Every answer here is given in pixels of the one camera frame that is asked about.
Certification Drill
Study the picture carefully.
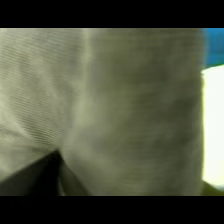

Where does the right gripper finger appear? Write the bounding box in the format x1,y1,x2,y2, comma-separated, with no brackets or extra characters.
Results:
0,149,65,197

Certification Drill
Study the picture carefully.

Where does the grey garment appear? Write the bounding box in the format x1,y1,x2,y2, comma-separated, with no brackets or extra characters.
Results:
0,27,206,197

